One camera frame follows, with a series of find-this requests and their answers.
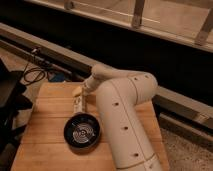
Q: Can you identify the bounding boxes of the small white bottle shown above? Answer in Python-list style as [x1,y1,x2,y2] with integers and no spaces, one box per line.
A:
[74,95,86,113]

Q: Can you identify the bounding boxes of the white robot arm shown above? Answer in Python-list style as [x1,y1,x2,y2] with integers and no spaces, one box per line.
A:
[73,64,163,171]

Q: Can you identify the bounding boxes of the blue object behind table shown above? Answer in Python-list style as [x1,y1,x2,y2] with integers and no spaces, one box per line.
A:
[49,73,65,82]

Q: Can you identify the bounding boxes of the black round bowl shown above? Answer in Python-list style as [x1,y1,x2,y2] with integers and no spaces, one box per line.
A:
[64,113,101,149]

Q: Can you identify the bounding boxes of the black object at left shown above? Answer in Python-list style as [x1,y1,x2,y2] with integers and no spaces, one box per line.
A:
[0,59,33,171]

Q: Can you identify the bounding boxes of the wooden board table top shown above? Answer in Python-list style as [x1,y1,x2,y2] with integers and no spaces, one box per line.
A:
[10,81,171,171]

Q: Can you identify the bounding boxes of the black coiled cable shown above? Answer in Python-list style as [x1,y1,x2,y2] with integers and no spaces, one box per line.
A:
[21,63,51,85]

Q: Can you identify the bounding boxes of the metal rail beam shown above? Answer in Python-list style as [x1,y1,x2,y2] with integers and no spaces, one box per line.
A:
[0,23,213,132]

